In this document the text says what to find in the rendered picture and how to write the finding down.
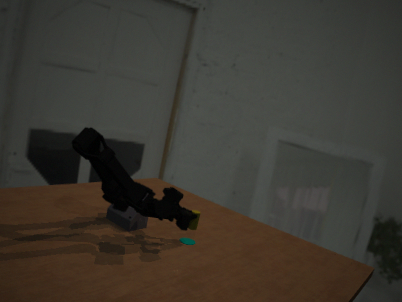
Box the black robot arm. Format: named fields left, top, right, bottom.
left=71, top=128, right=184, bottom=218

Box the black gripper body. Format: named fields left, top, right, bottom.
left=157, top=208, right=191, bottom=231

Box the yellow cylinder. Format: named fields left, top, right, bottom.
left=188, top=210, right=201, bottom=230

